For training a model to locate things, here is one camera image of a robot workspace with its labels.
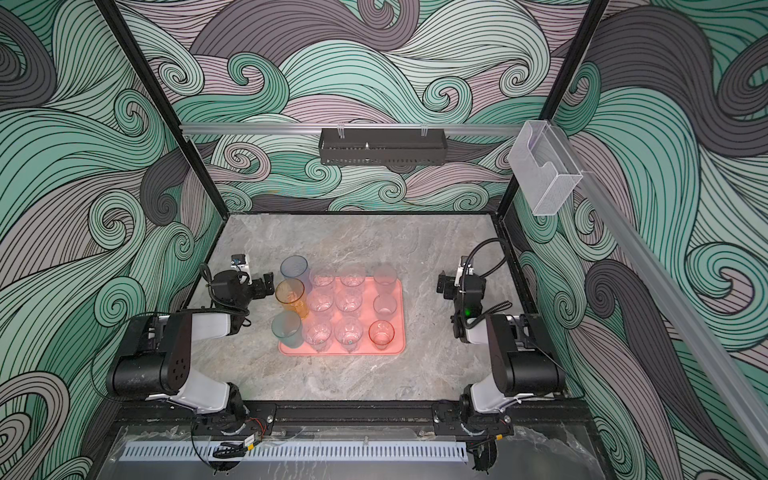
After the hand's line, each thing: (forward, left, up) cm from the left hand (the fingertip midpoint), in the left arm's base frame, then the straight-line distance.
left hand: (257, 272), depth 94 cm
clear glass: (+1, -20, -5) cm, 21 cm away
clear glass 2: (-17, -21, -6) cm, 28 cm away
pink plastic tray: (-12, -31, -6) cm, 34 cm away
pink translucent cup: (-18, -40, -5) cm, 44 cm away
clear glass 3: (+1, -31, -4) cm, 31 cm away
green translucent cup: (-18, -13, -1) cm, 22 cm away
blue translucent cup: (-3, -14, +7) cm, 16 cm away
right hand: (0, -64, +1) cm, 64 cm away
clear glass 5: (0, -41, -2) cm, 41 cm away
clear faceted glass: (-9, -22, -2) cm, 24 cm away
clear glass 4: (-9, -30, -3) cm, 32 cm away
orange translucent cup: (-4, -10, -5) cm, 12 cm away
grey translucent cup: (-9, -41, -6) cm, 42 cm away
